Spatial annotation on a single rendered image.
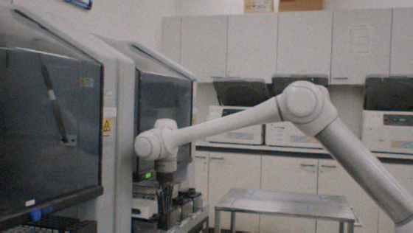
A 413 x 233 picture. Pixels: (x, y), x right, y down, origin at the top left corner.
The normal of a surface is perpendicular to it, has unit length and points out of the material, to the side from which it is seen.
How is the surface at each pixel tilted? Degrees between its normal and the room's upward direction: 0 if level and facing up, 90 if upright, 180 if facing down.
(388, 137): 90
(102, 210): 90
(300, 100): 86
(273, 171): 90
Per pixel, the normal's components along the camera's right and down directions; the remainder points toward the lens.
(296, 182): -0.34, 0.02
